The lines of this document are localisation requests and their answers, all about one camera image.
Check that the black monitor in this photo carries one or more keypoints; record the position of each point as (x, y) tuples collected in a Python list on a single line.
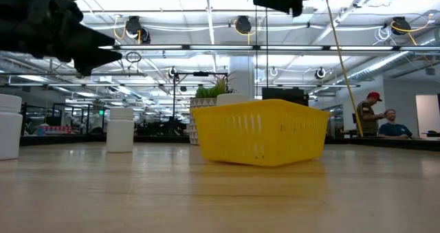
[(285, 95)]

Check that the white door panel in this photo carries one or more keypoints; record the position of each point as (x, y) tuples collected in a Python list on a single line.
[(428, 116)]

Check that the patterned white planter pot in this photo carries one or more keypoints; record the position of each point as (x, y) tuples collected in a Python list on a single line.
[(203, 103)]

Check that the yellow slotted plastic basket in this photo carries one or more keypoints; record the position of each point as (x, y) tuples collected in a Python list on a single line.
[(261, 133)]

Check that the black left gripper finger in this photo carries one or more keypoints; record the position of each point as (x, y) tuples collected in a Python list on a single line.
[(93, 37), (96, 59)]

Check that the yellow slanted pole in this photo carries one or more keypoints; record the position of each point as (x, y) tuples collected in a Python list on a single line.
[(343, 71)]

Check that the small black ceiling reel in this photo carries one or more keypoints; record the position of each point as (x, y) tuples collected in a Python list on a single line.
[(172, 72), (320, 73)]

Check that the person seated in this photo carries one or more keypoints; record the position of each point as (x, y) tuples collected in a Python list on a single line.
[(393, 129)]

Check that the green potted plant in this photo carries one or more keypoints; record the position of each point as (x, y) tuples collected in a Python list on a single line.
[(213, 89)]

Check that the black camera stand frame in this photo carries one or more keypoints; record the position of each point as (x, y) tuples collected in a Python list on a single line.
[(174, 95)]

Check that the black table edge rail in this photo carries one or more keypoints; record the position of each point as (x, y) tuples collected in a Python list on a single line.
[(68, 140)]

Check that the white building column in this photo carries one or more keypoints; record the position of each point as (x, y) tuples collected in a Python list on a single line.
[(242, 75)]

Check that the small black ceiling box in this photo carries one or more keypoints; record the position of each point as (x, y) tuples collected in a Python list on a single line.
[(430, 70)]

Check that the person standing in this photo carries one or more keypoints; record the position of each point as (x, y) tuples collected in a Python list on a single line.
[(368, 119)]

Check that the white pill bottle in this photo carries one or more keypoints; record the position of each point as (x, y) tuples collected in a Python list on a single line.
[(8, 130), (119, 130)]

